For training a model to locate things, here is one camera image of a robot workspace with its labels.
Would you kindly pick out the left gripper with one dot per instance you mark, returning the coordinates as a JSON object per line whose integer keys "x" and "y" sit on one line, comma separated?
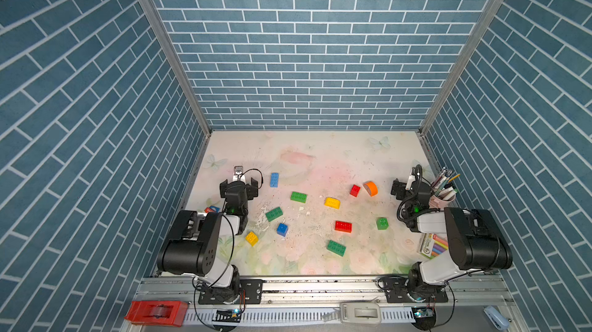
{"x": 252, "y": 189}

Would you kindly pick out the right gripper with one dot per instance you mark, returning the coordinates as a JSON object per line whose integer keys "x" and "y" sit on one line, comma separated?
{"x": 398, "y": 188}

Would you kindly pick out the small green lego brick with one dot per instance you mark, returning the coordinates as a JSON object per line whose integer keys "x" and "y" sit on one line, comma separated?
{"x": 382, "y": 223}

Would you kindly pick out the orange round lego piece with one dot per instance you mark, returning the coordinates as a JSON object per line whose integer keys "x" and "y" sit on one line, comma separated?
{"x": 371, "y": 188}

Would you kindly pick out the small red lego brick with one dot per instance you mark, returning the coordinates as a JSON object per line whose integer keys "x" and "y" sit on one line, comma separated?
{"x": 355, "y": 190}

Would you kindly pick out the long red lego brick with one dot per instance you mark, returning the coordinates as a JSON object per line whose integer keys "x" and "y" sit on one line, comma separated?
{"x": 344, "y": 227}

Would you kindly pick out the long green lego brick front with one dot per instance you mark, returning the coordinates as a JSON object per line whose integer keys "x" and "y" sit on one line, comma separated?
{"x": 336, "y": 248}

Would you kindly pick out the long green lego brick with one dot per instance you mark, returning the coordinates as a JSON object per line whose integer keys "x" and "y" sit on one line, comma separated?
{"x": 274, "y": 214}
{"x": 299, "y": 197}
{"x": 336, "y": 248}

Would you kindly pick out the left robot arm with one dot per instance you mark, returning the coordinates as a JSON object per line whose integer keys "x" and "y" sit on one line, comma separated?
{"x": 190, "y": 247}

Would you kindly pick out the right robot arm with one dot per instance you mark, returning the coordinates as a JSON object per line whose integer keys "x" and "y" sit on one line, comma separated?
{"x": 475, "y": 242}

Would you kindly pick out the long blue lego brick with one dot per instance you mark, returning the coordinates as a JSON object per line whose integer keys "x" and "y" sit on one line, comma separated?
{"x": 274, "y": 180}

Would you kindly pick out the long green lego brick middle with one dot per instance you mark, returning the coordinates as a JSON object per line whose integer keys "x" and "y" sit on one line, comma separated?
{"x": 274, "y": 214}

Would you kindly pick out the small yellow lego brick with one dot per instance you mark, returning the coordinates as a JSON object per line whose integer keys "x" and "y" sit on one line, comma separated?
{"x": 251, "y": 238}

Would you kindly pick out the small blue lego brick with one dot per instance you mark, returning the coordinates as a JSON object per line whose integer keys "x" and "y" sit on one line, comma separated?
{"x": 282, "y": 229}

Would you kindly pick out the long green lego brick back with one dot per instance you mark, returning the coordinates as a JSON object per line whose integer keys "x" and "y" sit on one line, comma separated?
{"x": 299, "y": 197}

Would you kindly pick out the yellow rounded lego brick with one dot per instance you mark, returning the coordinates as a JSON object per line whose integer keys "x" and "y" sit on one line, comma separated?
{"x": 332, "y": 203}

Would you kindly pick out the pink pen cup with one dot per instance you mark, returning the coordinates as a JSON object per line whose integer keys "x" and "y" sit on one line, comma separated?
{"x": 447, "y": 200}

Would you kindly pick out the pack of coloured markers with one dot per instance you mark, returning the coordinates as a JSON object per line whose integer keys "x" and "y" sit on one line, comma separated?
{"x": 432, "y": 245}

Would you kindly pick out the red tape dispenser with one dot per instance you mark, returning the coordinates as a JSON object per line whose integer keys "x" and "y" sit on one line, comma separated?
{"x": 157, "y": 313}

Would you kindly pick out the light blue stapler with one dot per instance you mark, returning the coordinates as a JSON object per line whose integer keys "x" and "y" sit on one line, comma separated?
{"x": 496, "y": 318}

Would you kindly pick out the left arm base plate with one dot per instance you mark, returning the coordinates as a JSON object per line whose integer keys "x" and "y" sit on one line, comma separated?
{"x": 250, "y": 288}

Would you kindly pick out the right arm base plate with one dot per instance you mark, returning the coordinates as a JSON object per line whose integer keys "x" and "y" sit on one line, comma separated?
{"x": 400, "y": 290}

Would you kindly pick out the white slotted cable duct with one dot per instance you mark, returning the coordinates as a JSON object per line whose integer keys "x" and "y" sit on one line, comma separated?
{"x": 280, "y": 317}

